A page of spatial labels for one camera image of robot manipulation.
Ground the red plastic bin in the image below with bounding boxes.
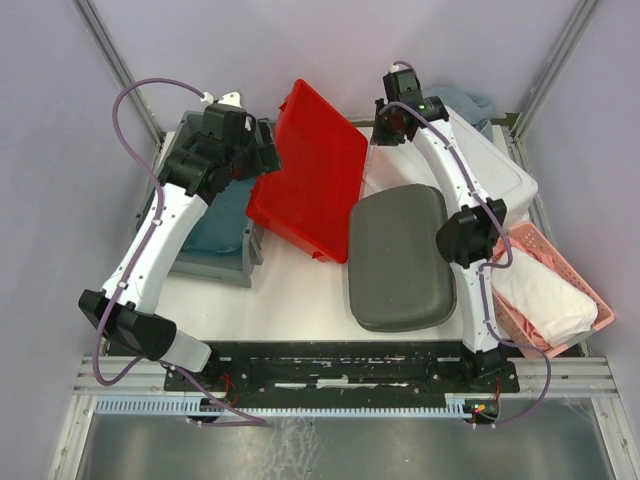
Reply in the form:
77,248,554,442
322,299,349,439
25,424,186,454
246,79,368,264

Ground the large white plastic tub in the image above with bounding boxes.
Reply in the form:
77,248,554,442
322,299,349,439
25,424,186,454
360,110,538,227

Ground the dark grey plastic tray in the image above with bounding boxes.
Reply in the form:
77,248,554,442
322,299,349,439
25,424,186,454
348,184,456,333

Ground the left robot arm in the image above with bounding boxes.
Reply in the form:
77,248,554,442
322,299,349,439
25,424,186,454
78,91,281,390

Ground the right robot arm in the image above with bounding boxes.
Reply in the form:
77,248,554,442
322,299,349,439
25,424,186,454
370,61,507,391

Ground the teal transparent container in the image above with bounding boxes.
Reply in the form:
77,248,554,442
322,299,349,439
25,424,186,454
181,179,255,256

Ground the blue denim cloth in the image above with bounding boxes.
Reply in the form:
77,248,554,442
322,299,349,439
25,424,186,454
424,86,496,142

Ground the pink plastic basket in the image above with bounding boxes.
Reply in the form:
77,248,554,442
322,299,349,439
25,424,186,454
493,222,615,358

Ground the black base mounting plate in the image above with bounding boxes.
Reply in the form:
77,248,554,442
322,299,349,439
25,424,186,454
165,340,520,404

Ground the white folded towel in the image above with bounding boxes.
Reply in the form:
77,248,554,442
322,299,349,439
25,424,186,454
491,252,598,347

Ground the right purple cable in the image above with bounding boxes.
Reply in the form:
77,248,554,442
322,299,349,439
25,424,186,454
374,59,554,430

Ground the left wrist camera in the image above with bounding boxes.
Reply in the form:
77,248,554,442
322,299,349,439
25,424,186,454
200,91,242,108

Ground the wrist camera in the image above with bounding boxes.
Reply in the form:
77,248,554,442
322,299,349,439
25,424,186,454
200,91,242,108
388,60,415,73

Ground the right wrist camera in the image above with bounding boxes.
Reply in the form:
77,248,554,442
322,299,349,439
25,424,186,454
388,60,415,73

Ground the aluminium frame rail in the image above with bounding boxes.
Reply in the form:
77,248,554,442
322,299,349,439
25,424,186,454
72,355,174,396

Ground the light blue cable duct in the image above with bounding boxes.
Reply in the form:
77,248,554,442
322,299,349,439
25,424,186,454
94,394,476,416

